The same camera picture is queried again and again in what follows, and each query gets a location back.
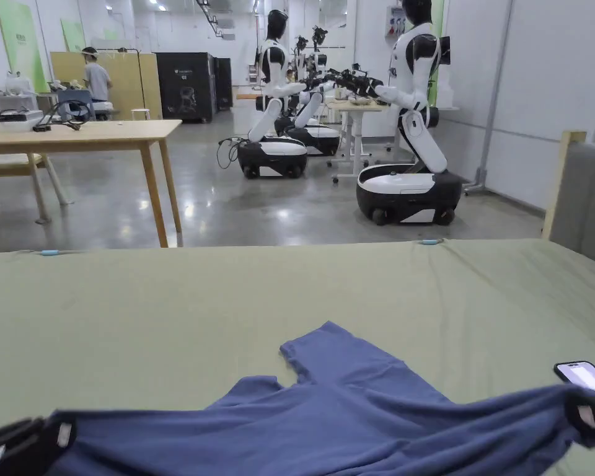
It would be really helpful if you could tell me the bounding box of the dark blue shirt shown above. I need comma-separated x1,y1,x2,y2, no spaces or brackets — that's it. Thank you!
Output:
44,320,595,476

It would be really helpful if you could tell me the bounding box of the black smartphone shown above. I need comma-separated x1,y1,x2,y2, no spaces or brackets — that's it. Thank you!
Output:
553,361,595,397

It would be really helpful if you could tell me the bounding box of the bed with pale green sheet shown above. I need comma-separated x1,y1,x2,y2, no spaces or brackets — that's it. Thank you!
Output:
0,237,595,476

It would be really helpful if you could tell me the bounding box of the grey padded headboard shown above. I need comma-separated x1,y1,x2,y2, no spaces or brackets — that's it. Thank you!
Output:
541,130,595,273

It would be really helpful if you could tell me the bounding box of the light wooden chair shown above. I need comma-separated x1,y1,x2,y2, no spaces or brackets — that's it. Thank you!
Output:
0,152,73,225

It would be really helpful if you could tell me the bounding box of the white and black humanoid robot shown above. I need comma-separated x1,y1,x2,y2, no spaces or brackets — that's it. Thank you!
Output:
218,9,309,180
276,27,342,157
355,0,464,227

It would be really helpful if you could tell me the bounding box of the light wooden table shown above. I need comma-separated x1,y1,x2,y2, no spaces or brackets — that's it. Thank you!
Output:
0,99,184,249

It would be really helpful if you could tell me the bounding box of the white side table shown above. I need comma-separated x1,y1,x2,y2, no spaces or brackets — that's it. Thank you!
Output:
0,69,42,116

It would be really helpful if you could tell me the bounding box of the white height-adjustable desk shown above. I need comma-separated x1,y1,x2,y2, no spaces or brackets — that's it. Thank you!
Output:
324,94,386,185

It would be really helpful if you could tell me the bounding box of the large black cabinet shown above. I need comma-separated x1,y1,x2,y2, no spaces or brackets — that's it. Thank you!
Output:
154,51,216,125

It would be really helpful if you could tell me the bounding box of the narrow black cabinet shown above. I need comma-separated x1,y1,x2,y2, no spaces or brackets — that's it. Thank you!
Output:
213,57,234,113

